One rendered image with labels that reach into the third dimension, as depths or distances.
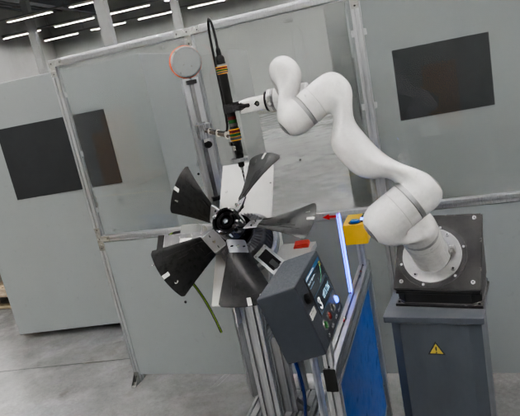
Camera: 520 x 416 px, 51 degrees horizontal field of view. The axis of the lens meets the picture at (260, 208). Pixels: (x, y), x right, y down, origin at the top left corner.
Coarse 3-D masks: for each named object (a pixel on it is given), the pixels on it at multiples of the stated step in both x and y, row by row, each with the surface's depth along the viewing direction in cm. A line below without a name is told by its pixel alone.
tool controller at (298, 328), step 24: (288, 264) 153; (312, 264) 148; (288, 288) 133; (312, 288) 141; (264, 312) 136; (288, 312) 134; (312, 312) 136; (336, 312) 151; (288, 336) 136; (312, 336) 134; (288, 360) 138
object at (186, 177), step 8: (184, 168) 239; (184, 176) 238; (192, 176) 235; (176, 184) 241; (184, 184) 238; (192, 184) 235; (176, 192) 242; (184, 192) 238; (192, 192) 235; (200, 192) 232; (184, 200) 239; (192, 200) 235; (200, 200) 232; (208, 200) 229; (176, 208) 243; (184, 208) 241; (192, 208) 237; (200, 208) 234; (208, 208) 230; (192, 216) 239; (200, 216) 236; (208, 216) 233
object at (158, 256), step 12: (192, 240) 224; (156, 252) 226; (168, 252) 225; (180, 252) 225; (192, 252) 225; (204, 252) 225; (156, 264) 226; (168, 264) 225; (180, 264) 225; (192, 264) 226; (204, 264) 227; (168, 276) 226; (180, 276) 226; (192, 276) 226; (180, 288) 226
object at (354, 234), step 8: (352, 216) 244; (360, 216) 242; (344, 224) 236; (352, 224) 233; (360, 224) 232; (344, 232) 235; (352, 232) 234; (360, 232) 233; (352, 240) 235; (360, 240) 234; (368, 240) 234
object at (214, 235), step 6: (210, 234) 225; (216, 234) 225; (204, 240) 225; (210, 240) 225; (216, 240) 226; (222, 240) 226; (210, 246) 226; (216, 246) 226; (222, 246) 227; (216, 252) 227
